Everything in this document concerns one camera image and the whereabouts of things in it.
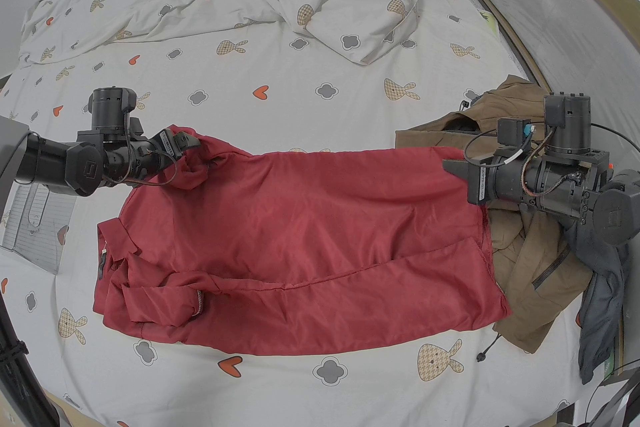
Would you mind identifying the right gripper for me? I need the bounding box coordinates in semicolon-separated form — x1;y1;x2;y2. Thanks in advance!
468;160;548;211

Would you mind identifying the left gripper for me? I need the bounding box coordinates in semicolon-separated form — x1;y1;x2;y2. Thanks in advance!
107;129;177;180

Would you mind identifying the red shirt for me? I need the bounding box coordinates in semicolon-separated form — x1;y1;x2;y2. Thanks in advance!
92;125;512;357

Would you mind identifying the khaki jacket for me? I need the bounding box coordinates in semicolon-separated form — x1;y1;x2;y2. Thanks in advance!
395;75;601;363

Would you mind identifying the clear plastic box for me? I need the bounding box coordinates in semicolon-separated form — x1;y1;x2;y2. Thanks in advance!
0;180;76;276

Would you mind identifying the dark grey garment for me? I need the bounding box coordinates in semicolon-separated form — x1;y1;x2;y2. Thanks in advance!
565;215;632;386

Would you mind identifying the white printed quilt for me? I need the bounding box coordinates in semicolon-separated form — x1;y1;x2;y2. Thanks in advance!
19;0;423;67

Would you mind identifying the bed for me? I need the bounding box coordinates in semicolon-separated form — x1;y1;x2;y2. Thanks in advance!
0;0;640;427

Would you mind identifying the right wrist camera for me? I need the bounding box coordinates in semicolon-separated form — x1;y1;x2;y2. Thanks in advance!
497;117;532;146

